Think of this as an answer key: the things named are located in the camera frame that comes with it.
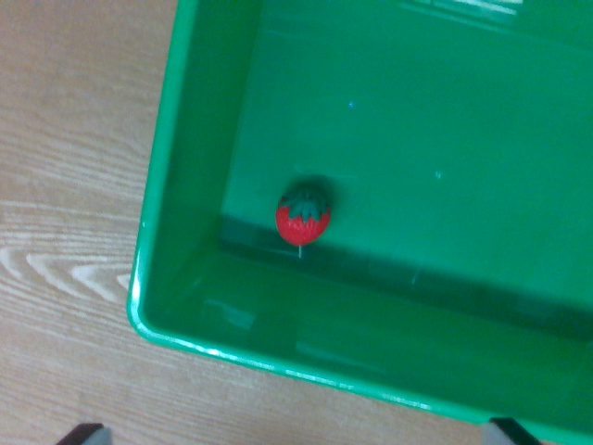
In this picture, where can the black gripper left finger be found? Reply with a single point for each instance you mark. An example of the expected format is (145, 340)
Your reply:
(87, 434)

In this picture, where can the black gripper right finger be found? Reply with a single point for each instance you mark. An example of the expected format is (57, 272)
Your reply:
(509, 432)

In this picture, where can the red toy strawberry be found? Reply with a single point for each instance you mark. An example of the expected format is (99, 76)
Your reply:
(303, 222)

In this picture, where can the green plastic bin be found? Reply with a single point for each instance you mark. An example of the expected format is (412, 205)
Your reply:
(417, 185)

